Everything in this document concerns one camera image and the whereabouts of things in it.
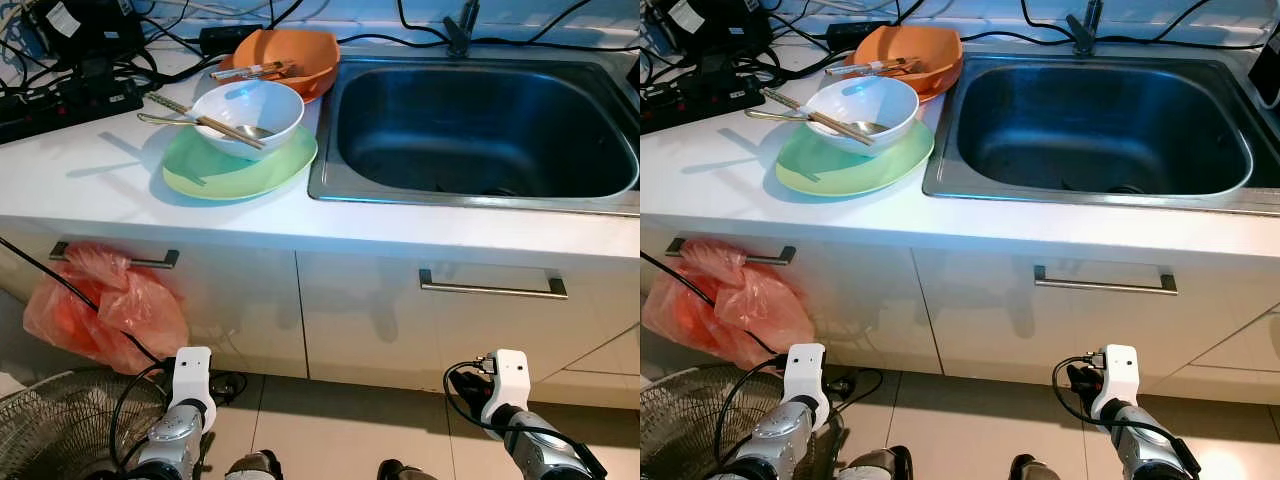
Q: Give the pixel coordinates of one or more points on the wooden chopstick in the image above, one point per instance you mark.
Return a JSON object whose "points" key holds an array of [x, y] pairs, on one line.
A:
{"points": [[215, 124], [825, 118], [848, 132], [235, 137]]}

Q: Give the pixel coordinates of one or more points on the white bowl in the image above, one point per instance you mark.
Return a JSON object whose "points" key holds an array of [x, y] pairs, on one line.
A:
{"points": [[885, 100], [270, 105]]}

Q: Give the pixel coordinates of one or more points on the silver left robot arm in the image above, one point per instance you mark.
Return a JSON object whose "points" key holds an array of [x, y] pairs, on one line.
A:
{"points": [[170, 440], [775, 445]]}

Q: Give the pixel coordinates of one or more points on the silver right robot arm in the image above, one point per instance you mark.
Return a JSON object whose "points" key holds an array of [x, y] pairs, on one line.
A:
{"points": [[545, 455], [1150, 455]]}

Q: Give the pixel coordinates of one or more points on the white cabinet door under sink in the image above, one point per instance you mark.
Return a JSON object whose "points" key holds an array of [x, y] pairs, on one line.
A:
{"points": [[1000, 330], [380, 330]]}

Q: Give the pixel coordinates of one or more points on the white corner cabinet door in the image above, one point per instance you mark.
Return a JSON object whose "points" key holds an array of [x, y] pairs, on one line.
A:
{"points": [[610, 375], [1240, 370]]}

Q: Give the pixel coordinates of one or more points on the white cabinet door with bag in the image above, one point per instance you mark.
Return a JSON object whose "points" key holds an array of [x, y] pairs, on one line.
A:
{"points": [[880, 310], [240, 310]]}

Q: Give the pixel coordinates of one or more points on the stainless steel sink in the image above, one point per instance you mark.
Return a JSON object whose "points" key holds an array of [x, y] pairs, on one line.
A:
{"points": [[480, 130], [1100, 130]]}

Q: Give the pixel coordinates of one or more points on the orange plastic bag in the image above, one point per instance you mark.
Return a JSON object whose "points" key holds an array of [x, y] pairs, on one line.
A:
{"points": [[110, 320], [740, 310]]}

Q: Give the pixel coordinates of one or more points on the green plate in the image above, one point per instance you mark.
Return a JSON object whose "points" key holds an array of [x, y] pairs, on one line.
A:
{"points": [[220, 180], [835, 178]]}

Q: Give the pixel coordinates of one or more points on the orange plate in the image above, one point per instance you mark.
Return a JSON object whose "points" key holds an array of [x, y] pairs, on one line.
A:
{"points": [[325, 88], [948, 85]]}

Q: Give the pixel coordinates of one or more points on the metal faucet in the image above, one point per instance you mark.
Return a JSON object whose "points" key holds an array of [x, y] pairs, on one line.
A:
{"points": [[460, 30], [1083, 30]]}

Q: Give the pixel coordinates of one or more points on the black power strip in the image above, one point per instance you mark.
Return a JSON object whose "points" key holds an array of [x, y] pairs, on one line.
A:
{"points": [[60, 110], [700, 100]]}

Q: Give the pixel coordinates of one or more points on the orange bowl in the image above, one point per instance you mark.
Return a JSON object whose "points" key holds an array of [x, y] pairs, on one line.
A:
{"points": [[920, 48], [300, 50]]}

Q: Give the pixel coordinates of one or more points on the small black power adapter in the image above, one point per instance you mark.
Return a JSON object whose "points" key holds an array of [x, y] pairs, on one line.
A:
{"points": [[850, 35], [225, 38]]}

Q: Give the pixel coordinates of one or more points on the large black charger box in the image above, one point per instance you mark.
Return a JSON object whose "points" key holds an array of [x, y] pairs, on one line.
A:
{"points": [[90, 30], [715, 25]]}

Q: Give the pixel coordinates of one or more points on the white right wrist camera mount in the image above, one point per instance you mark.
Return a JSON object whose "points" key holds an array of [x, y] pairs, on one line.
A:
{"points": [[1120, 370], [510, 375]]}

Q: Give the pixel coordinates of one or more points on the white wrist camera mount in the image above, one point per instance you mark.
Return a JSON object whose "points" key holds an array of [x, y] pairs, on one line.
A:
{"points": [[805, 370], [192, 375], [510, 375], [1120, 370]]}

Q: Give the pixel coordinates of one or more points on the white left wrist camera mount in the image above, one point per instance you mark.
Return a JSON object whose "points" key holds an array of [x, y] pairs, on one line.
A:
{"points": [[805, 370], [192, 375]]}

